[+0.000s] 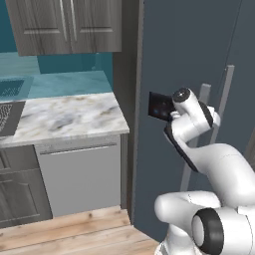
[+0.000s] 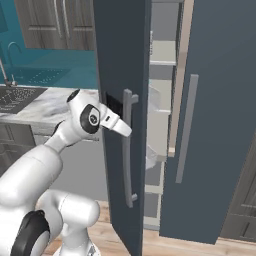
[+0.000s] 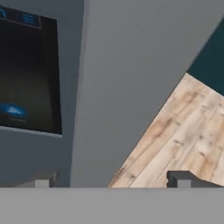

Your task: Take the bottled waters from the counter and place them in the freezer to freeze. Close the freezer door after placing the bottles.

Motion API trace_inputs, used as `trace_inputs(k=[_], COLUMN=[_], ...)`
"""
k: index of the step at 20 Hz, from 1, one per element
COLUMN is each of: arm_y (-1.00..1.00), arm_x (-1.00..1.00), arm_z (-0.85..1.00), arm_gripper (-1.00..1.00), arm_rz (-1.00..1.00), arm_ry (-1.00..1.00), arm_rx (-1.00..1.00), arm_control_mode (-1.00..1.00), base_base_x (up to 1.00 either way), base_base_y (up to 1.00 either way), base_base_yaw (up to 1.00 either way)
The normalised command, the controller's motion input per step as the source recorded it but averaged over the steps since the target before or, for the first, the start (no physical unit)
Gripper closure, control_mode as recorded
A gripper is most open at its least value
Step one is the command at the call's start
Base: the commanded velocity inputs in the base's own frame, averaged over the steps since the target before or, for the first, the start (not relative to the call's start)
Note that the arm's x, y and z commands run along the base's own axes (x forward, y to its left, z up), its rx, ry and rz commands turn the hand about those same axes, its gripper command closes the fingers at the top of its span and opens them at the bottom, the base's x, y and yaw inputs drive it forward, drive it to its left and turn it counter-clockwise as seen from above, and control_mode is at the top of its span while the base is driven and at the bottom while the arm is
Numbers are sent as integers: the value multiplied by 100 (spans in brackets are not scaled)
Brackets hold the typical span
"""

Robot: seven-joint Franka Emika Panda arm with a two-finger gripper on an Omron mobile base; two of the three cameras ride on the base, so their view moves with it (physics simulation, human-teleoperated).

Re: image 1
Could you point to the grey wood drawer front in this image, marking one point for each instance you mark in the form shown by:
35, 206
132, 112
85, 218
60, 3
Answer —
16, 157

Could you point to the grey wood wall cupboard door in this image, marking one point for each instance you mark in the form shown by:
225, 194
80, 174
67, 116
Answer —
36, 26
99, 23

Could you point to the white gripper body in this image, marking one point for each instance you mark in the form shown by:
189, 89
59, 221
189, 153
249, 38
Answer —
175, 116

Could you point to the dark blue freezer door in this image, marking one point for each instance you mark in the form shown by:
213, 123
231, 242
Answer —
166, 50

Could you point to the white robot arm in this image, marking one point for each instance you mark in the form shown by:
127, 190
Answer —
229, 172

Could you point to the light grey dishwasher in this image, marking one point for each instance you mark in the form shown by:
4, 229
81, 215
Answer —
79, 182

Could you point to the grey wood fridge housing panel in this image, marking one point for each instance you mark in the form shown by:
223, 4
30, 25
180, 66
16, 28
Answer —
126, 99

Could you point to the dark blue fridge door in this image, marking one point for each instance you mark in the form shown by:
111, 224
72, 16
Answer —
245, 50

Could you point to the dark grey sink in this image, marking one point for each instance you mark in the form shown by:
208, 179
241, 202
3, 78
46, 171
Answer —
8, 116

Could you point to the grey wood base cupboard door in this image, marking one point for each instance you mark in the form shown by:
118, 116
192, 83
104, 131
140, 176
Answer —
23, 199

